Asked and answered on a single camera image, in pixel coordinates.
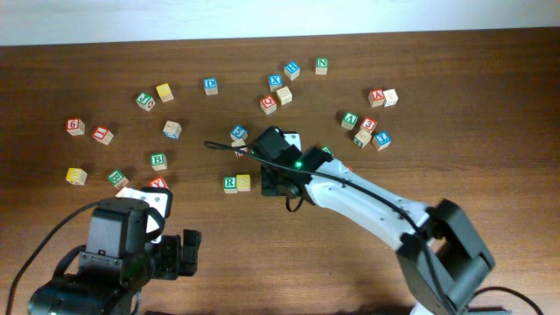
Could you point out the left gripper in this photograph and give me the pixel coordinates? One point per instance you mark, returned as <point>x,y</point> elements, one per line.
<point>189,252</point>

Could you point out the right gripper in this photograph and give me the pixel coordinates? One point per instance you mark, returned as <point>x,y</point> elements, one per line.
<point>269,182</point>

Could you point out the yellow S wooden block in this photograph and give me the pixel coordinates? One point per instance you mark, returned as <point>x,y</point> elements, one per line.
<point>243,182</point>

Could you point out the green R wooden block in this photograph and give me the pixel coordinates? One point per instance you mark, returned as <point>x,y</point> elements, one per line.
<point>230,184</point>

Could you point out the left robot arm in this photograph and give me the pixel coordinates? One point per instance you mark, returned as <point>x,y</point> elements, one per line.
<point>125,249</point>

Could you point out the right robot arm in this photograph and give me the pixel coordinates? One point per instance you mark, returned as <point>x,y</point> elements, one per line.
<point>442,256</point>

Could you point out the red U wooden block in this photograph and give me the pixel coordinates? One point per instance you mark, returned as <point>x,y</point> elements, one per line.
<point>240,147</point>

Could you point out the green Z wooden block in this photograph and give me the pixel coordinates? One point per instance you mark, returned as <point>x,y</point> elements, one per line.
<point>327,150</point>

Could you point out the blue 5 wooden block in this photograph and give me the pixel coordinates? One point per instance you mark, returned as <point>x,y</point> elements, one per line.
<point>238,132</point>

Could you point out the red Q wooden block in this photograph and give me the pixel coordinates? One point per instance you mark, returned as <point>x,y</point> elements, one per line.
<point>268,104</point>

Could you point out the red Y wooden block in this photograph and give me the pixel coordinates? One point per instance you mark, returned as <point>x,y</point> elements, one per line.
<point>159,182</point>

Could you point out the plain wooden block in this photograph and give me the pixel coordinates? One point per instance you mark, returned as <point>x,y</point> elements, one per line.
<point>121,192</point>

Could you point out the plain top block by X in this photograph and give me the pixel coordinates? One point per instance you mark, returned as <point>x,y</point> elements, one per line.
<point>284,95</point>

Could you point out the green V wooden block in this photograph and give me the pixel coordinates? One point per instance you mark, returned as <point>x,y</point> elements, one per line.
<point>349,120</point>

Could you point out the green B tilted block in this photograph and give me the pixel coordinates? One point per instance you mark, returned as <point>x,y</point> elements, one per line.
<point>117,179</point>

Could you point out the green 4 wooden block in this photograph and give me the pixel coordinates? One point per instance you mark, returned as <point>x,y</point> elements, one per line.
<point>362,138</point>

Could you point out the green B wooden block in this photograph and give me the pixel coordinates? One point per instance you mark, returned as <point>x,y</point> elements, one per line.
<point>158,161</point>

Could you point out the blue X wooden block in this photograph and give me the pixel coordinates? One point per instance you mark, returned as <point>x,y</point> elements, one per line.
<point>275,82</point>

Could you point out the red 3 wooden block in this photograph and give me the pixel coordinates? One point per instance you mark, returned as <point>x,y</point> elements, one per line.
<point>368,124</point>

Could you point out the blue I wooden block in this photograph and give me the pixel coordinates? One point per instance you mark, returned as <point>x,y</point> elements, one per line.
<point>381,140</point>

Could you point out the blue H wooden block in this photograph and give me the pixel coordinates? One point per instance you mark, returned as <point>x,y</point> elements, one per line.
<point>292,70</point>

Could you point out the plain top blue-sided block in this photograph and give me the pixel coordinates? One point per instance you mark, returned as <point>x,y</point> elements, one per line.
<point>172,129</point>

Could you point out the blue D wooden block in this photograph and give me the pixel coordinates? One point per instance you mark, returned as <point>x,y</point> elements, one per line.
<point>210,86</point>

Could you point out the yellow wooden block far left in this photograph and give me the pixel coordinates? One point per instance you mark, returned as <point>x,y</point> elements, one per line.
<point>76,176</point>

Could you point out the green N wooden block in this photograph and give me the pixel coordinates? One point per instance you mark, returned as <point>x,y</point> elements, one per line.
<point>321,66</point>

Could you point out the red A wooden block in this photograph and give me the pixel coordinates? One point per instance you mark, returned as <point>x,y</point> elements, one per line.
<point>376,98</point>

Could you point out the plain block beside A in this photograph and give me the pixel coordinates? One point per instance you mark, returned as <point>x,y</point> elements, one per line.
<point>391,97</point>

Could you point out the red L wooden block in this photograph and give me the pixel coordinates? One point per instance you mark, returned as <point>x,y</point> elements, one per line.
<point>103,135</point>

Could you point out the yellow top wooden block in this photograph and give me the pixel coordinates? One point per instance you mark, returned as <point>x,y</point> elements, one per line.
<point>165,93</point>

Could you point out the green J wooden block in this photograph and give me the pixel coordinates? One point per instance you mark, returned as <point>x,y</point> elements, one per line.
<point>145,101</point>

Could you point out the red 6 wooden block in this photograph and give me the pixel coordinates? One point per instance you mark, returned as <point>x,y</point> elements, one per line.
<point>75,127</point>

